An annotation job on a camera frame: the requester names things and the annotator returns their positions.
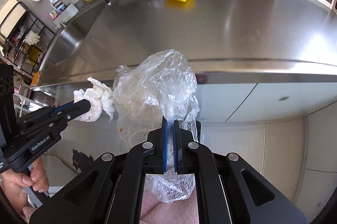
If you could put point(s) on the white tissue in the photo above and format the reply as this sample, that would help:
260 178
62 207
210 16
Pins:
100 98

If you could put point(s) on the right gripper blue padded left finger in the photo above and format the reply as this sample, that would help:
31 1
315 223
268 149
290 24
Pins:
163 142

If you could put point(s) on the clear plastic bag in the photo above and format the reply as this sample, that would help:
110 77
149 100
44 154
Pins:
163 86

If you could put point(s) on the black wire side shelf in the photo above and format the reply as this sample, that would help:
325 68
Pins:
24 38

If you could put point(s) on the person's left hand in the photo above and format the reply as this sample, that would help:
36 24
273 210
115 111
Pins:
13 184

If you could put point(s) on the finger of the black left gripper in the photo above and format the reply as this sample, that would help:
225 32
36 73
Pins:
71 110

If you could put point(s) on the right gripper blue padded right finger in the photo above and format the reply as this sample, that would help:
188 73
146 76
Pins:
177 145

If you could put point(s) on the stainless steel sink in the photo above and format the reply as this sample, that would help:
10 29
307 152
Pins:
76 44

